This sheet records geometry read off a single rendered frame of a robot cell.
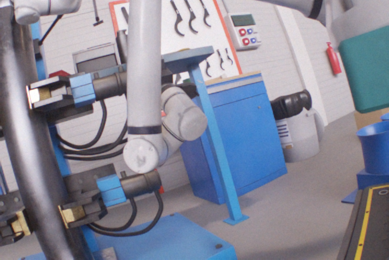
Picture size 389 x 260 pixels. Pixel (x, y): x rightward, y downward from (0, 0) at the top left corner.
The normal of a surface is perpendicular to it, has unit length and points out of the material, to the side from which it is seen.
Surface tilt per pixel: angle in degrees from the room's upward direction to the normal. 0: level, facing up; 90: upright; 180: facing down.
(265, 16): 90
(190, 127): 122
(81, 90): 90
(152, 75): 101
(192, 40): 90
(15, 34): 90
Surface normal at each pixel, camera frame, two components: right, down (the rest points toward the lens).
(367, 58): -0.62, 0.18
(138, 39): -0.20, 0.04
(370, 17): -0.89, 0.25
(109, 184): 0.34, -0.11
